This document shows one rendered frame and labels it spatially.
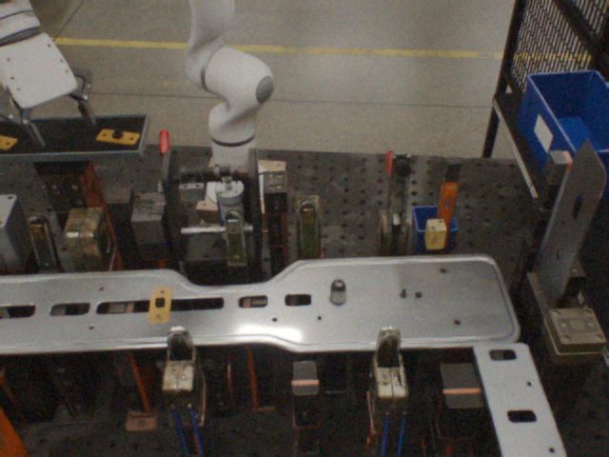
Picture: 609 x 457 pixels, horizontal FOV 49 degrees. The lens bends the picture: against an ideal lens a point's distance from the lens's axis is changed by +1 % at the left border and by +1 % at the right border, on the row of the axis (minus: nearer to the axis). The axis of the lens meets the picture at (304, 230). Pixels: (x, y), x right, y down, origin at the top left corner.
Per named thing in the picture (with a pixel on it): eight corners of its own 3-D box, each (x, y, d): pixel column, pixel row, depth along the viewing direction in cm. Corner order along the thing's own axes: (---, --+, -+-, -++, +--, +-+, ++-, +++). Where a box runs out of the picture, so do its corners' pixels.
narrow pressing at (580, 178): (550, 319, 123) (605, 175, 100) (532, 272, 132) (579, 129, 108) (554, 319, 123) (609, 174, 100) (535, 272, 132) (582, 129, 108)
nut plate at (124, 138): (95, 140, 139) (94, 135, 138) (103, 129, 142) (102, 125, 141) (133, 146, 138) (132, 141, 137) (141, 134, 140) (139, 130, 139)
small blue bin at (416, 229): (413, 255, 177) (417, 231, 171) (407, 229, 184) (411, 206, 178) (454, 254, 177) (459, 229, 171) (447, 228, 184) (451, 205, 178)
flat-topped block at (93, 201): (83, 295, 169) (29, 153, 138) (88, 272, 175) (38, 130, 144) (123, 294, 169) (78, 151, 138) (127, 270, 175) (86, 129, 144)
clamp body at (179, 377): (178, 497, 131) (147, 400, 107) (184, 439, 140) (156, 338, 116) (225, 495, 131) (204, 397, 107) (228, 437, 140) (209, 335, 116)
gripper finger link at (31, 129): (21, 109, 108) (41, 147, 110) (2, 116, 107) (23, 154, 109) (26, 106, 106) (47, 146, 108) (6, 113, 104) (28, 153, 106)
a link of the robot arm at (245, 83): (230, 113, 179) (222, 31, 162) (284, 138, 171) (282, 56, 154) (200, 135, 172) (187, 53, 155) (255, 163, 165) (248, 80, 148)
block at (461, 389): (422, 490, 131) (439, 413, 112) (413, 437, 139) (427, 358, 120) (470, 488, 131) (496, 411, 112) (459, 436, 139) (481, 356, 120)
